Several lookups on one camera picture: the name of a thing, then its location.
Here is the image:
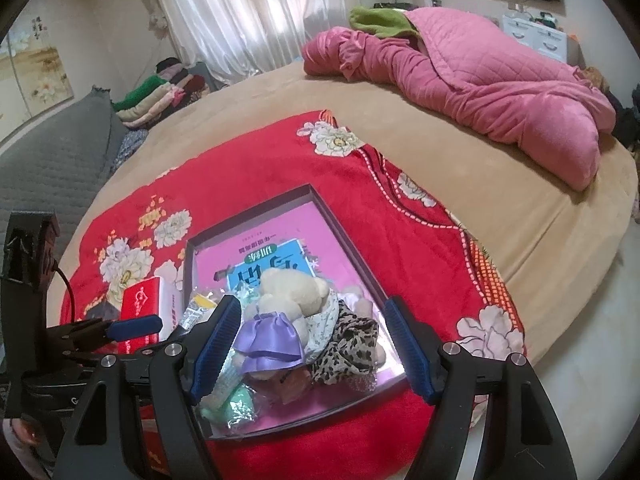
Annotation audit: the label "black bag on floor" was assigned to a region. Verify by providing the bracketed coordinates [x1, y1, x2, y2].
[605, 86, 640, 148]

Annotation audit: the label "white drawer cabinet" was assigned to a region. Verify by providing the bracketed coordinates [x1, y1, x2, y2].
[501, 15, 570, 64]

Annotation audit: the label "grey tray with pink book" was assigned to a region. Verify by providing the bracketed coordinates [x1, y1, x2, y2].
[183, 185, 405, 440]

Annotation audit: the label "wall painting panels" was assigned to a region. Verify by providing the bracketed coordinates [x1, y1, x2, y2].
[0, 14, 74, 140]

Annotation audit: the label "black cable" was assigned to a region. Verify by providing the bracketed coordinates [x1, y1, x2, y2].
[52, 263, 77, 323]

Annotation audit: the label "beige round bed cover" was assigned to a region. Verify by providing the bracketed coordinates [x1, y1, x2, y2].
[61, 63, 637, 361]

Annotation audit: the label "clear bag with pink item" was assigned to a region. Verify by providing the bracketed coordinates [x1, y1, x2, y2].
[264, 366, 312, 405]

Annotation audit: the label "green sponge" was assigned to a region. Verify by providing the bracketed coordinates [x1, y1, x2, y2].
[198, 382, 270, 434]

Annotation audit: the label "yellow white snack bag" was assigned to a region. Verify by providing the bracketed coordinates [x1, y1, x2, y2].
[179, 294, 217, 332]

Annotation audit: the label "leopard print scrunchie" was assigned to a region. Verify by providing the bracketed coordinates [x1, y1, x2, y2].
[310, 300, 386, 386]

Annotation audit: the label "red floral blanket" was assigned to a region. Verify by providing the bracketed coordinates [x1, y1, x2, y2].
[61, 110, 524, 479]

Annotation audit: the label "purple satin scrunchie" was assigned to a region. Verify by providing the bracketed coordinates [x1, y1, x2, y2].
[233, 312, 304, 374]

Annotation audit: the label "red tissue box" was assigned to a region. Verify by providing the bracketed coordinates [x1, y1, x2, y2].
[120, 276, 183, 339]

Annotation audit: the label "white floral scrunchie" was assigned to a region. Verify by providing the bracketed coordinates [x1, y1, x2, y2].
[304, 292, 340, 365]

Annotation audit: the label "person's hand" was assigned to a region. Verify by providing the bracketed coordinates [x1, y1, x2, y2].
[2, 416, 47, 476]

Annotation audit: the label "black glossy box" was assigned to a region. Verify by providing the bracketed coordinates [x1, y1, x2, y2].
[85, 300, 120, 321]

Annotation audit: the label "grey quilted headboard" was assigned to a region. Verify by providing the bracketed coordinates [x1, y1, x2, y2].
[0, 88, 128, 259]

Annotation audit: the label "green cloth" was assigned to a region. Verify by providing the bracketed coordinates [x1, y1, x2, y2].
[349, 6, 419, 39]

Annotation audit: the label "white sheer curtain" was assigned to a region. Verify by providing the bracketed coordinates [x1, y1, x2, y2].
[158, 0, 359, 84]

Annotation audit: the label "small green tissue pack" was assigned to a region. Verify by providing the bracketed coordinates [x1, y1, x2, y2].
[200, 350, 244, 411]

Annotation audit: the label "dark patterned cloth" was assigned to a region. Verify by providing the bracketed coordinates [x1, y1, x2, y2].
[111, 129, 149, 174]

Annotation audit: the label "pink quilted duvet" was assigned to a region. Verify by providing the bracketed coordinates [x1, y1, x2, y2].
[302, 8, 615, 191]

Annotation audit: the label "stack of folded clothes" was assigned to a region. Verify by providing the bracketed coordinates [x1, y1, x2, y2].
[112, 56, 218, 130]

